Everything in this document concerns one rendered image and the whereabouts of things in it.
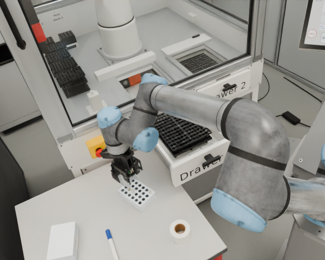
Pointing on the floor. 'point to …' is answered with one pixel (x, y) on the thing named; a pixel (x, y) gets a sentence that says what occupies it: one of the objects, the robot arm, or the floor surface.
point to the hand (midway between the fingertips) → (126, 181)
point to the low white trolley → (119, 218)
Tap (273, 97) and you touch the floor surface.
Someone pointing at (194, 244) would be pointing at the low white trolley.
